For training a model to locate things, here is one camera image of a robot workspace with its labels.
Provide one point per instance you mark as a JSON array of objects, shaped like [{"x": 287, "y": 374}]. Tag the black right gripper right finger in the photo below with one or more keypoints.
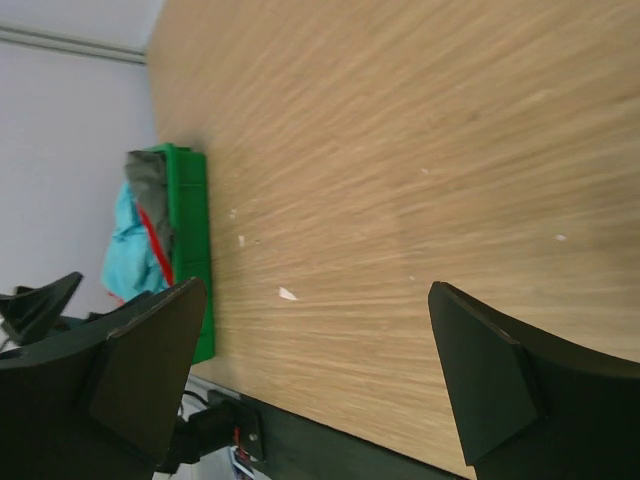
[{"x": 528, "y": 404}]

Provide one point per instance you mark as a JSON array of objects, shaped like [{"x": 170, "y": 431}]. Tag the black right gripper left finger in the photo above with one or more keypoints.
[{"x": 101, "y": 401}]

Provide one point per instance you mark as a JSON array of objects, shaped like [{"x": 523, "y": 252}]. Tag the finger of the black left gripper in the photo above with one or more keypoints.
[{"x": 29, "y": 314}]

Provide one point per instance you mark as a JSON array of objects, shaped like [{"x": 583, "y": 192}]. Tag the turquoise t shirt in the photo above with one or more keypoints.
[{"x": 130, "y": 266}]

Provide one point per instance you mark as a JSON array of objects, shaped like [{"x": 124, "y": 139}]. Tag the red t shirt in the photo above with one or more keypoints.
[{"x": 156, "y": 247}]

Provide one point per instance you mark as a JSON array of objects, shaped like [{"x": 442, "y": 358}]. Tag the grey t shirt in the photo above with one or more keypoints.
[{"x": 146, "y": 174}]

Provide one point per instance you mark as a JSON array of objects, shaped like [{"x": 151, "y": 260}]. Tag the green plastic bin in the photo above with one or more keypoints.
[{"x": 188, "y": 210}]

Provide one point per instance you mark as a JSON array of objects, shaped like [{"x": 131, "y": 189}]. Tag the white paper scrap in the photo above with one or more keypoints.
[{"x": 286, "y": 294}]

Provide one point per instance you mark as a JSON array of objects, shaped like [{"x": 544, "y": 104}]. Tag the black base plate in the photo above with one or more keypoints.
[{"x": 298, "y": 448}]

